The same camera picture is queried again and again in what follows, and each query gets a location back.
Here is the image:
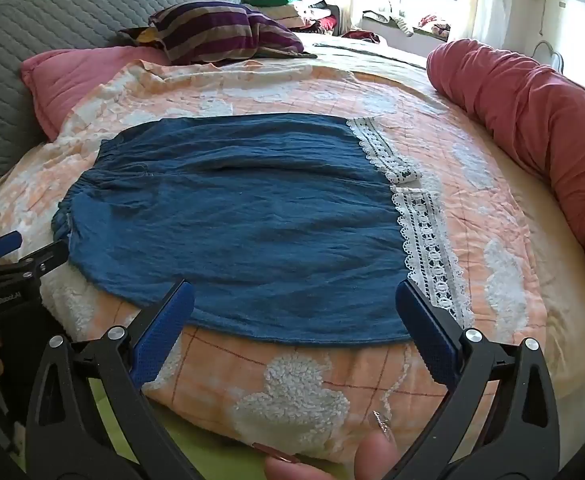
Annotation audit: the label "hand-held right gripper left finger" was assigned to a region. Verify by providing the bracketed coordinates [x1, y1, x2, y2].
[25, 280, 208, 480]

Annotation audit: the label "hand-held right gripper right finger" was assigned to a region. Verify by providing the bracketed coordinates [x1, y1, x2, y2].
[395, 279, 560, 480]

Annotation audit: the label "blue denim pants lace trim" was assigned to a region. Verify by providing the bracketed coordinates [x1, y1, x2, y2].
[51, 112, 475, 346]

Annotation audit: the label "person's right hand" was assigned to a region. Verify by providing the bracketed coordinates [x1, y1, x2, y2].
[255, 410, 403, 480]

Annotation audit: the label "person's green clothing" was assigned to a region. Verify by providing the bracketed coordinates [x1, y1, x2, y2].
[90, 390, 358, 480]

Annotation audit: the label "peach white fleece blanket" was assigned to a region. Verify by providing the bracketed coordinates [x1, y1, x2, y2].
[0, 57, 565, 466]

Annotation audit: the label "cream bed sheet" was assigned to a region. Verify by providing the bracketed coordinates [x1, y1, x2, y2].
[492, 145, 585, 401]

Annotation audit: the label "pink pillow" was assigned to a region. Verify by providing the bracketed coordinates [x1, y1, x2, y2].
[21, 46, 173, 142]

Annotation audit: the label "red rolled duvet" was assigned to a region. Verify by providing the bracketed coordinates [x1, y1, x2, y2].
[426, 38, 585, 336]

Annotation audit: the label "grey quilted headboard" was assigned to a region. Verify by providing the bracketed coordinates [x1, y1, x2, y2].
[0, 0, 243, 221]

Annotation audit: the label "grey green bed mat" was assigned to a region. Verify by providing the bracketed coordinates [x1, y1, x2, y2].
[292, 32, 430, 73]

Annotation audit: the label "purple striped cloth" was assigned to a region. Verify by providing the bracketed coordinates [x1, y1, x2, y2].
[117, 1, 305, 66]

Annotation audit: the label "clothes on windowsill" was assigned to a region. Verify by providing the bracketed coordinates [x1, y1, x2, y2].
[362, 7, 453, 41]

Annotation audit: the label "white curtain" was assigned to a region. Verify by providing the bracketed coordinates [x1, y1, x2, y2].
[472, 0, 515, 46]

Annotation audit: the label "pile of folded clothes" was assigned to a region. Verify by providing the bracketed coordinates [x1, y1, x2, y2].
[240, 0, 343, 38]

